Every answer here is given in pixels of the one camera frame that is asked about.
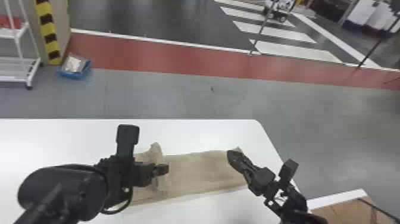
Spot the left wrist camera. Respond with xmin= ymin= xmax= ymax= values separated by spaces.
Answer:
xmin=115 ymin=124 xmax=140 ymax=158

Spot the yellow black striped post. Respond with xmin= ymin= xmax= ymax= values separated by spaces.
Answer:
xmin=33 ymin=0 xmax=63 ymax=66

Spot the blue tray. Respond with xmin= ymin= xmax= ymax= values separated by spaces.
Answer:
xmin=57 ymin=54 xmax=93 ymax=80

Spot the black cable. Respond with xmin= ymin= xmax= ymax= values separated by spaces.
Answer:
xmin=100 ymin=186 xmax=133 ymax=216

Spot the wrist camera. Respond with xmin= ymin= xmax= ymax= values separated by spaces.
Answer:
xmin=115 ymin=124 xmax=140 ymax=158
xmin=278 ymin=158 xmax=300 ymax=189

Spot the beige towel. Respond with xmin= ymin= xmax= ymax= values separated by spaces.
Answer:
xmin=130 ymin=142 xmax=251 ymax=206

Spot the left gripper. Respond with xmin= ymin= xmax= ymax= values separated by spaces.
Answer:
xmin=133 ymin=161 xmax=170 ymax=189

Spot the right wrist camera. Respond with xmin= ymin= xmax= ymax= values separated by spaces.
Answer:
xmin=278 ymin=158 xmax=300 ymax=189

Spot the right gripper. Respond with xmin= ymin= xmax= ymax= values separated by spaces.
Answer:
xmin=226 ymin=150 xmax=276 ymax=197

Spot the white shelf trolley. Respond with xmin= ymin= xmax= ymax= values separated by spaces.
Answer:
xmin=0 ymin=0 xmax=42 ymax=91

